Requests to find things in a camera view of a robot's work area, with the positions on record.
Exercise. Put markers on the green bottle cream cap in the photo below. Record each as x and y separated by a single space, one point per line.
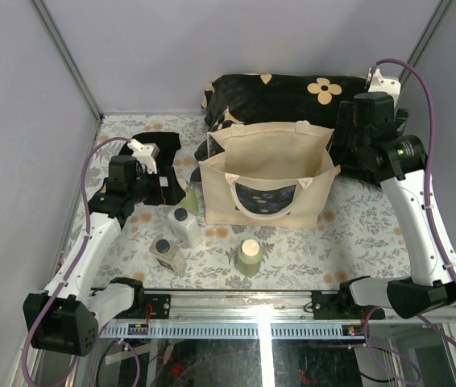
250 255

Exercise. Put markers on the clear beige bottle black cap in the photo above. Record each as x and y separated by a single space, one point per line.
168 255

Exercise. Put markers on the black floral plush pillow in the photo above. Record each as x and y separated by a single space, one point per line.
269 98

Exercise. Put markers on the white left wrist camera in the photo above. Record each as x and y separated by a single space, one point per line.
145 154

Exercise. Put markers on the beige canvas tote bag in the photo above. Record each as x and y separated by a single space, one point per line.
268 174

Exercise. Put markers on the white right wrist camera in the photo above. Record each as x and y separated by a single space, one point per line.
376 82

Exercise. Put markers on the floral table cloth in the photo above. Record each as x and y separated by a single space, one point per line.
356 234

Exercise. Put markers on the green liquid bottle black cap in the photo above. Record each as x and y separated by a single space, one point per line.
189 202

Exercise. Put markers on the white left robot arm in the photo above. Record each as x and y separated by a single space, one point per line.
65 317

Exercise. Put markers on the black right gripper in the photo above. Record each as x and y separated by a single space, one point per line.
345 118

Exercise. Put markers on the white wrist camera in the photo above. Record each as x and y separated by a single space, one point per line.
145 154
376 82

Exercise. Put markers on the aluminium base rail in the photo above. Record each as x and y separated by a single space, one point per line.
234 314

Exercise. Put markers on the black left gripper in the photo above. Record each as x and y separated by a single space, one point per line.
166 196

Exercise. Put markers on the white bottle black cap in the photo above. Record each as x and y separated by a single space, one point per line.
185 226

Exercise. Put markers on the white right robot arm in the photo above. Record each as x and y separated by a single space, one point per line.
399 162

